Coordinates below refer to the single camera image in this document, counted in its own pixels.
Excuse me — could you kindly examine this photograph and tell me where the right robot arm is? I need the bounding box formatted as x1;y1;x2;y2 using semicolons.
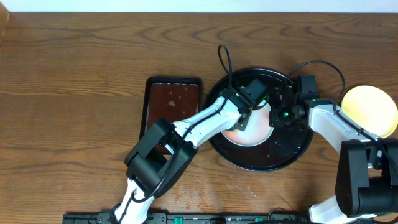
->
270;92;397;223

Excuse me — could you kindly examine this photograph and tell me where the round black tray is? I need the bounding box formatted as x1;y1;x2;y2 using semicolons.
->
209;68;313;172

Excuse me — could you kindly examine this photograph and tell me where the rectangular brown black-rimmed tray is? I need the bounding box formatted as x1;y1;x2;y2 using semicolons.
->
139;77;203;138

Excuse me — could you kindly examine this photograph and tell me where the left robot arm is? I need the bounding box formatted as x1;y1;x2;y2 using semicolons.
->
113;88;262;223

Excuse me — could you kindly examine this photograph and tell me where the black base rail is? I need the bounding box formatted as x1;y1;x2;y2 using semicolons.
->
62;212;310;224

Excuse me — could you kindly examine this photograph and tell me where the yellow plate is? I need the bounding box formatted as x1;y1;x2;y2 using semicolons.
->
341;85;397;138

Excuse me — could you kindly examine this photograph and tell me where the light green plate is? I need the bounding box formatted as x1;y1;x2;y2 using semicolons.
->
222;100;274;147

